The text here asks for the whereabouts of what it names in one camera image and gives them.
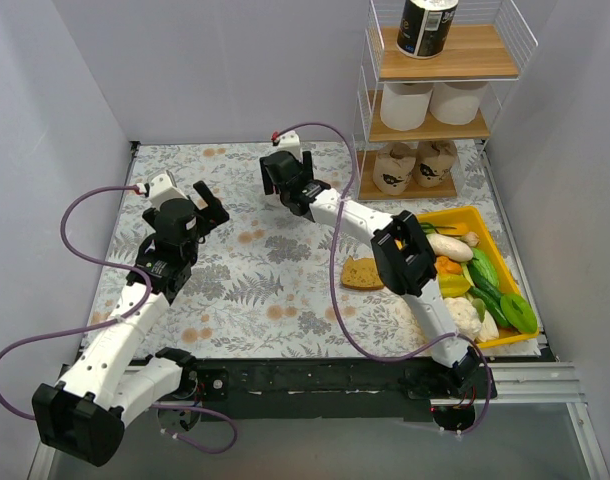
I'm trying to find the white wire wooden shelf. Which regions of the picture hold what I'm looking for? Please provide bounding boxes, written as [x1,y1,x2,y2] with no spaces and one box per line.
[353,1,538,200]

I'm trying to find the black roll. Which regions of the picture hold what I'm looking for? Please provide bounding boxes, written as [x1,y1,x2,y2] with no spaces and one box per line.
[396,0,459,59]

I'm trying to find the white cauliflower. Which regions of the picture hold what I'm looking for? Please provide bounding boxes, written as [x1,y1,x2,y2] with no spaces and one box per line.
[444,297,500,342]

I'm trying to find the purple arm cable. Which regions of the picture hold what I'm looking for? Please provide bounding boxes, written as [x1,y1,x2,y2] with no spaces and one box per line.
[279,121,494,435]
[0,184,239,455]

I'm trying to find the white radish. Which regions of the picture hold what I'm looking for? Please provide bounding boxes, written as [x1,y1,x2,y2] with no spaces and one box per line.
[427,233,474,263]

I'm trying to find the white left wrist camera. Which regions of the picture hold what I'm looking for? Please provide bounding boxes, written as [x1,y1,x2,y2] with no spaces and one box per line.
[135,170,186,210]

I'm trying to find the brown roll barcode label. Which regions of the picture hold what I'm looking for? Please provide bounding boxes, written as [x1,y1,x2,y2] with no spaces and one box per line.
[413,140,458,188]

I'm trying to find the white paper roll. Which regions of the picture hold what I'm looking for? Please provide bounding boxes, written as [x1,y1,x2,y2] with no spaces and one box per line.
[380,83,433,131]
[429,81,488,126]

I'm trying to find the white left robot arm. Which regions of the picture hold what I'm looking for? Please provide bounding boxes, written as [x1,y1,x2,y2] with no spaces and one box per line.
[32,173,229,466]

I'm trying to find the green round lotus pod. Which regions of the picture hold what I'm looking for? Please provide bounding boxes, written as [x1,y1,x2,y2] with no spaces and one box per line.
[500,293,538,334]

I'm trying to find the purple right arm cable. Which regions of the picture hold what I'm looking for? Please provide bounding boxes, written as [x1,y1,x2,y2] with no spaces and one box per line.
[279,121,494,435]

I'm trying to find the orange bell pepper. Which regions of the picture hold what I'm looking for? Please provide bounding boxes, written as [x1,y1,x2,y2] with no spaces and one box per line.
[435,256,463,275]

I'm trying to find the slice of brown bread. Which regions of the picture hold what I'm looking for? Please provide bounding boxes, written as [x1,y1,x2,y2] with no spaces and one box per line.
[341,257,384,291]

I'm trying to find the yellow plastic tray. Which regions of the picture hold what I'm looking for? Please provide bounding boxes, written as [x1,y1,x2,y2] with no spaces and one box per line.
[418,206,539,349]

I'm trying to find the green leafy vegetable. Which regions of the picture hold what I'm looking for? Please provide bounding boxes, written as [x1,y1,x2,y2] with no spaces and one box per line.
[420,222,459,236]

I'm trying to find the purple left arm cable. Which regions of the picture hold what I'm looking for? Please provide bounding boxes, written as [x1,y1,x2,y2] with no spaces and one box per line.
[0,184,239,455]

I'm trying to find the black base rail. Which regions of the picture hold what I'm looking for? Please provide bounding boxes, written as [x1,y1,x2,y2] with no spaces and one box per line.
[59,357,581,431]

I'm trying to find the floral patterned table mat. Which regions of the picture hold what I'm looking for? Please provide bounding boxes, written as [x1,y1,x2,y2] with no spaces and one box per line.
[82,139,516,360]

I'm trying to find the yellow green starfruit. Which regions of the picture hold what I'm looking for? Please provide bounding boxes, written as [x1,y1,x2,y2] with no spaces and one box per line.
[437,273,472,298]

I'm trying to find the brown roll cartoon print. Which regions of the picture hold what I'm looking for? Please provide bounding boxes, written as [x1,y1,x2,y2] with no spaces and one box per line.
[372,142,416,196]

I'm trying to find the garlic bulb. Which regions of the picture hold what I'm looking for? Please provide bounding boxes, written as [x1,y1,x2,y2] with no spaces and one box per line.
[461,231,480,248]

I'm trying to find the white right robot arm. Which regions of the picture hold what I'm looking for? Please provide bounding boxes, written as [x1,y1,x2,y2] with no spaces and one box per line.
[259,150,484,398]

